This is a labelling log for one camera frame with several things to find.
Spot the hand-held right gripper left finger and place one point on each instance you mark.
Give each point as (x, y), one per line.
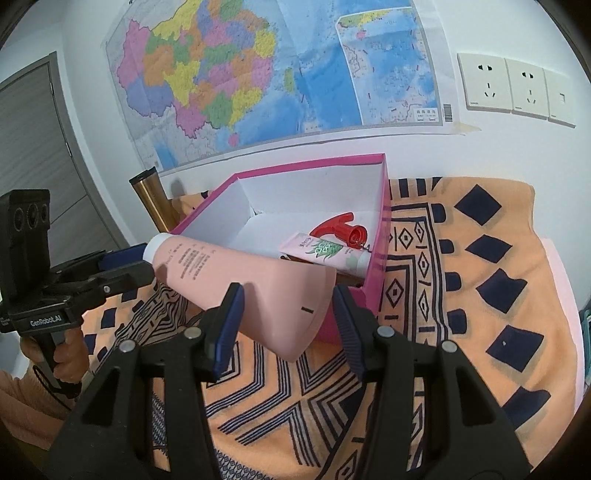
(228, 323)

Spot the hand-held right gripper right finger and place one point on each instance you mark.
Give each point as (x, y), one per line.
(351, 332)

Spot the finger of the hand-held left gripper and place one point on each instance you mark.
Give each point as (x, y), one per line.
(124, 277)
(124, 256)

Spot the large pink tube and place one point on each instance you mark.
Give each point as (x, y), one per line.
(258, 286)

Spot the pink cardboard box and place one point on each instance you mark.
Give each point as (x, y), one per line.
(375, 286)

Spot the pink tube with aloe print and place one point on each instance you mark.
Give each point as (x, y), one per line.
(323, 251)

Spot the red spray trigger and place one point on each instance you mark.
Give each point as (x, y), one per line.
(339, 226)

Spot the person's left forearm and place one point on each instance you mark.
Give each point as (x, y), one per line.
(27, 406)

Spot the person's left hand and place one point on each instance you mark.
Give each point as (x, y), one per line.
(74, 355)

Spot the gold metal tumbler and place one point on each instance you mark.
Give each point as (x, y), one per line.
(154, 203)

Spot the grey door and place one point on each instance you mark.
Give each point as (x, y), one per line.
(46, 138)

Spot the orange patterned cloth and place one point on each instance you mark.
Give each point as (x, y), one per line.
(461, 277)

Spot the colourful wall map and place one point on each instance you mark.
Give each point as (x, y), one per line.
(277, 69)

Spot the white wall outlet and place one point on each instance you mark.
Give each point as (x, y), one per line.
(485, 83)
(528, 90)

